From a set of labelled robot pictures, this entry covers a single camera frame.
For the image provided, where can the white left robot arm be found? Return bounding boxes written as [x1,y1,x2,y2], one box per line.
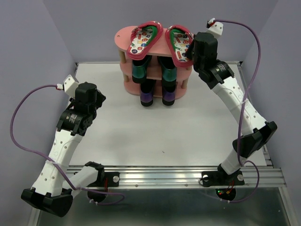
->
[21,82,105,217]

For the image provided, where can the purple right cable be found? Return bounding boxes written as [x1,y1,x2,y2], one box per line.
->
[202,19,261,203]

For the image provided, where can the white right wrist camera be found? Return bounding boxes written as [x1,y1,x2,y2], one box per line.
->
[206,18,223,39]

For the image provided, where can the green loafer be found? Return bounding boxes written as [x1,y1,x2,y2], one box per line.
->
[158,56,177,87]
[132,55,152,84]

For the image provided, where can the aluminium front rail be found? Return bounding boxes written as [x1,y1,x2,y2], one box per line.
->
[39,165,289,189]

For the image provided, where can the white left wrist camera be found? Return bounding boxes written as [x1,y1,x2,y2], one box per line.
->
[63,74,79,98]

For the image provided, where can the purple loafer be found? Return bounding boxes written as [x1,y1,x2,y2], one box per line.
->
[140,79,156,107]
[162,82,177,106]

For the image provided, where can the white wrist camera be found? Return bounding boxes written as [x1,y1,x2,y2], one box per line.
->
[63,74,79,98]
[206,18,223,39]

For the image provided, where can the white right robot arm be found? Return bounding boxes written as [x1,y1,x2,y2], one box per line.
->
[186,32,277,184]

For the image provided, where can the pink three-tier shoe shelf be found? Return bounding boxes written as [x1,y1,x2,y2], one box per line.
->
[114,26,192,99]

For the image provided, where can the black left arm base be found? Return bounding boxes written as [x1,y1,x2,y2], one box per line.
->
[79,161,120,205]

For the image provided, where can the red flip-flop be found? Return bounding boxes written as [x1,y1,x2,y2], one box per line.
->
[127,21,163,60]
[165,24,193,68]

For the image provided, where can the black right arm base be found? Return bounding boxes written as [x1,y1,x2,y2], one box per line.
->
[198,165,245,202]

